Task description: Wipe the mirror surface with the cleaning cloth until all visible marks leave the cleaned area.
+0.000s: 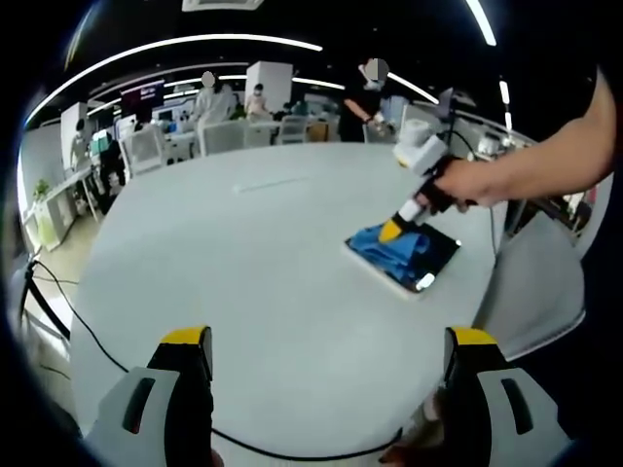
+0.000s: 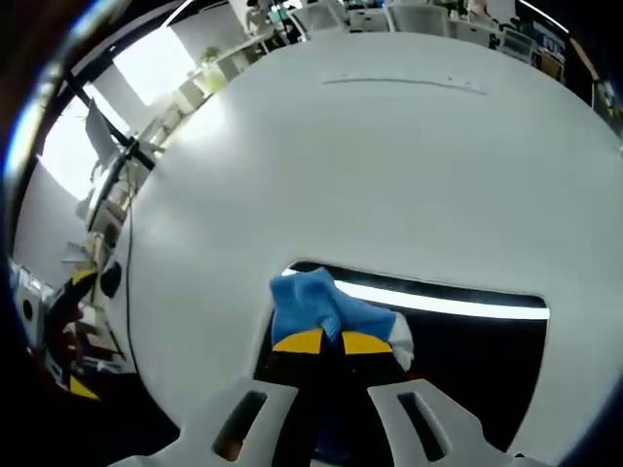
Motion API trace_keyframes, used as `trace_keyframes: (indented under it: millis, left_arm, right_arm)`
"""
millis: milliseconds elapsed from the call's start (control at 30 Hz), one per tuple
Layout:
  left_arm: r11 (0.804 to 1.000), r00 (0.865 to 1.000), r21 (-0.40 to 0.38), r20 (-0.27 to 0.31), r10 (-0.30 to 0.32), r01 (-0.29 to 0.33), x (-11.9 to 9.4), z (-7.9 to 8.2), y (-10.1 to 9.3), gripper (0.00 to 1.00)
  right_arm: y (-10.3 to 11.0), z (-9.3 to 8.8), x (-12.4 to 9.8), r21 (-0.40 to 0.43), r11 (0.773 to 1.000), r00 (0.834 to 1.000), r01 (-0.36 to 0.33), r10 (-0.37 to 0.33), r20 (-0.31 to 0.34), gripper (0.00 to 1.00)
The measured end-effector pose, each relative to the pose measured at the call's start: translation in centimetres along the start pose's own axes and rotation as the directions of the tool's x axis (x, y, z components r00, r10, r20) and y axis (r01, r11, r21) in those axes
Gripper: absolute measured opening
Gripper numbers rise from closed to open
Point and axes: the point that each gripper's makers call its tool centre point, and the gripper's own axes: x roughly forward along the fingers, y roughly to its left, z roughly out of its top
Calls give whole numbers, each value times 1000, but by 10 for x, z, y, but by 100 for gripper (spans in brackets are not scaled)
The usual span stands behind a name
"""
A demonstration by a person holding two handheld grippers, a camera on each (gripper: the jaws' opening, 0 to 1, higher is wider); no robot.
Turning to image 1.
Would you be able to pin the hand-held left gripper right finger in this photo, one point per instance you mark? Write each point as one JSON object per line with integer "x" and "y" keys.
{"x": 462, "y": 413}

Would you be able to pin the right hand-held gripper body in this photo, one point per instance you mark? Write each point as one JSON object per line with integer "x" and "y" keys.
{"x": 418, "y": 151}

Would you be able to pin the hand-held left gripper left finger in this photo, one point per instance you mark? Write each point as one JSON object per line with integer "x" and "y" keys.
{"x": 187, "y": 413}

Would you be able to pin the black tray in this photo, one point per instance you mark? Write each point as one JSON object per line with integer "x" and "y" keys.
{"x": 438, "y": 253}

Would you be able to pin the blue cleaning cloth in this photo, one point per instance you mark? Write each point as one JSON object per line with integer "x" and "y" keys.
{"x": 384, "y": 258}

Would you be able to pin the person's left hand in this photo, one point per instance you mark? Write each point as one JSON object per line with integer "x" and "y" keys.
{"x": 423, "y": 438}

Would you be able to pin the person's right hand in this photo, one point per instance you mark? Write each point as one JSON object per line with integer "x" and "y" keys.
{"x": 467, "y": 182}

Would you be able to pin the grey monitor on pole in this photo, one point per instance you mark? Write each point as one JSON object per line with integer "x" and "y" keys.
{"x": 447, "y": 103}

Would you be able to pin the white mesh chair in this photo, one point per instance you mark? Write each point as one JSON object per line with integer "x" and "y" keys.
{"x": 292, "y": 129}
{"x": 219, "y": 136}
{"x": 141, "y": 148}

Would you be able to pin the grey mesh office chair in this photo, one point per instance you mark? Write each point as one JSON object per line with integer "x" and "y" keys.
{"x": 535, "y": 282}

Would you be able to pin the straight ceiling light strip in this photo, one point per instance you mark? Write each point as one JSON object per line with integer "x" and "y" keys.
{"x": 482, "y": 22}

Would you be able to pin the black stand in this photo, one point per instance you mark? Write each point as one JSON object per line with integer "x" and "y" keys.
{"x": 46, "y": 304}

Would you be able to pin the curved ceiling light strip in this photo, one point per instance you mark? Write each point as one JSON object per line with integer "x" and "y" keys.
{"x": 219, "y": 37}

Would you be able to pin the white low cabinet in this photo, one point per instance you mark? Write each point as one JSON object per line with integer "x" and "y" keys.
{"x": 56, "y": 214}

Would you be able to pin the ceiling air vent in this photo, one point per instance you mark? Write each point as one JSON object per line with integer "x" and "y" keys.
{"x": 221, "y": 4}

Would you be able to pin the green potted plant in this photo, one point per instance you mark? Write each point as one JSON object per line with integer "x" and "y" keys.
{"x": 42, "y": 189}

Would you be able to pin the dark screen with purple glow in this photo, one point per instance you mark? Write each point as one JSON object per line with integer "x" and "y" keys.
{"x": 141, "y": 97}

